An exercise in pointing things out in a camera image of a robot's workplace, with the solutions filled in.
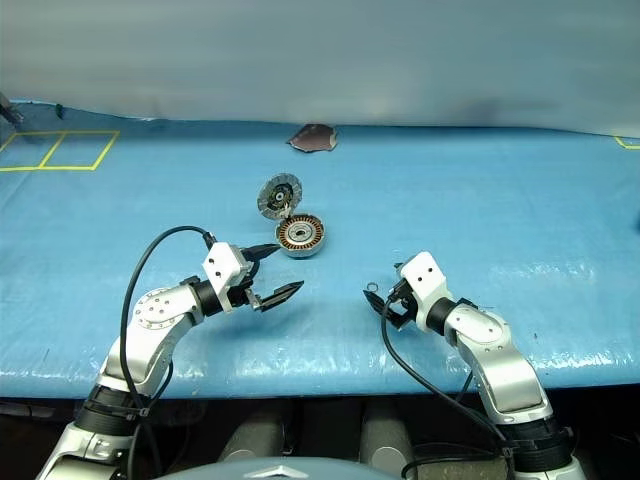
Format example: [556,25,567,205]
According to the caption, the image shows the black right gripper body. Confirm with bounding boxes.
[388,260,420,327]

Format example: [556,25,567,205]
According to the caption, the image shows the motor end cover circuit board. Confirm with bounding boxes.
[256,172,304,221]

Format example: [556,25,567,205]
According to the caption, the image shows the dark torn patch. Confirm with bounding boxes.
[285,123,339,154]

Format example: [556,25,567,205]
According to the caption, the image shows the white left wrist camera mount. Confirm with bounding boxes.
[201,242,251,314]

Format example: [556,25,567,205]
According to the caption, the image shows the grey-blue robot torso top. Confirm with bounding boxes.
[164,454,401,480]

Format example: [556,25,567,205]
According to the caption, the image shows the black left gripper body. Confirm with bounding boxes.
[230,246,266,312]

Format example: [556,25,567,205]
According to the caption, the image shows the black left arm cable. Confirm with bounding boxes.
[119,225,220,480]

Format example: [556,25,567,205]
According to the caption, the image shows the motor stator base copper windings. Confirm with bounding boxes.
[274,212,329,260]

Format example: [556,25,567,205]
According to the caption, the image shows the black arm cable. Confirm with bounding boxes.
[380,294,519,480]
[119,225,220,480]

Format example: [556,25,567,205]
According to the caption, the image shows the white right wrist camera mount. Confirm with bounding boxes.
[399,252,454,334]

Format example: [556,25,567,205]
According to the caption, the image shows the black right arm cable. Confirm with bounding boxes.
[380,294,519,480]

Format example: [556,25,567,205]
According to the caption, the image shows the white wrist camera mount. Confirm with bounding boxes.
[399,252,454,334]
[201,242,251,314]

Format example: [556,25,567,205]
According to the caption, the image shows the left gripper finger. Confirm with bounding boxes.
[248,242,282,262]
[258,279,306,313]

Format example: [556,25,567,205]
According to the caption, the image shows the dark grey rounded cylinder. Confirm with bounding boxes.
[218,418,287,464]
[359,403,414,480]

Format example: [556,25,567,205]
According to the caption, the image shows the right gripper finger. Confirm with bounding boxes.
[362,288,397,317]
[384,304,413,332]

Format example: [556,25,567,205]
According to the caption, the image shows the dark object at table edge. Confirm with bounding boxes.
[0,92,25,125]

